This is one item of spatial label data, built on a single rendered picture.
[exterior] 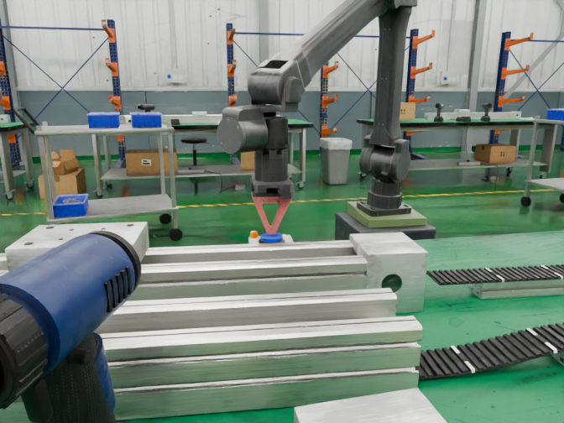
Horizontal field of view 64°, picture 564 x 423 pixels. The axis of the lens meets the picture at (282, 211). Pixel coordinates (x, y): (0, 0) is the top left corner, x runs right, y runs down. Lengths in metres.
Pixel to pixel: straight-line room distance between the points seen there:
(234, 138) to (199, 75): 7.39
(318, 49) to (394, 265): 0.39
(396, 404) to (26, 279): 0.26
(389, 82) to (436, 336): 0.62
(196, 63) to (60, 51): 2.12
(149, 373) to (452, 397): 0.32
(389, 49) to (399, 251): 0.54
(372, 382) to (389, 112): 0.72
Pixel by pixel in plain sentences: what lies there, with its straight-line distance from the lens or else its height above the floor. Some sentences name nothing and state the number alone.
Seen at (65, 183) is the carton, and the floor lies 0.16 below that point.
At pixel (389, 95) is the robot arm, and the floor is 1.09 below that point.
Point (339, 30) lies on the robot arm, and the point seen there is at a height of 1.21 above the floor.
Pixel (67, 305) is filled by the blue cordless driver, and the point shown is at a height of 0.98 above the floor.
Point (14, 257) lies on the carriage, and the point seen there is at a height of 0.89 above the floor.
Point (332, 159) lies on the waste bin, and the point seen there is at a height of 0.32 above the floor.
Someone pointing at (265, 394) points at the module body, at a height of 0.80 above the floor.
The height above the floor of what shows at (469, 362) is 0.79.
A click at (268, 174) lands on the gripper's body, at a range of 0.75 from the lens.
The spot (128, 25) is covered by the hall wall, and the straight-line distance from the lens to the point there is 8.19.
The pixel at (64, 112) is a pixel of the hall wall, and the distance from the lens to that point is 8.32.
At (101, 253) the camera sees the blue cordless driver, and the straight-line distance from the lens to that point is 0.32.
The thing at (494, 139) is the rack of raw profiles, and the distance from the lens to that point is 9.57.
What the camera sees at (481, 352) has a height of 0.79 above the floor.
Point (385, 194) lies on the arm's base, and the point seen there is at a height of 0.85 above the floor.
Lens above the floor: 1.09
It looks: 15 degrees down
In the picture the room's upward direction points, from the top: straight up
